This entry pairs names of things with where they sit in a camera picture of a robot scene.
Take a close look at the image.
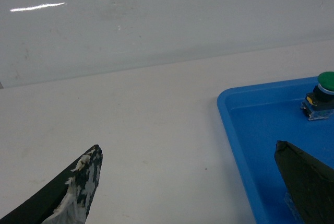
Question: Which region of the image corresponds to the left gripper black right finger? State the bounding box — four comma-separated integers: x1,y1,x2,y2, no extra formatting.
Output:
275,140,333,223

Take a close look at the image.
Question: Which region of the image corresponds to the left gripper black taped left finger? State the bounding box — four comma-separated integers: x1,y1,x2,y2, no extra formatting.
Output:
1,145,103,223

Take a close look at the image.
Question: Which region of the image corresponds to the green mushroom push button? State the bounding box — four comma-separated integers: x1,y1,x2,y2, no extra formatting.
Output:
300,71,333,121

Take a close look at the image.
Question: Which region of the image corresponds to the blue plastic tray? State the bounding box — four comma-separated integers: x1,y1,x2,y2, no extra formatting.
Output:
217,77,333,223

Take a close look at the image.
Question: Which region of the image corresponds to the white table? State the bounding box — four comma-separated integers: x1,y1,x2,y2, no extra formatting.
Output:
1,40,333,223

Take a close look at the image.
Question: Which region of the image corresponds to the whiteboard panel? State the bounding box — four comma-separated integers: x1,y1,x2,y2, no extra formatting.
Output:
1,0,333,88

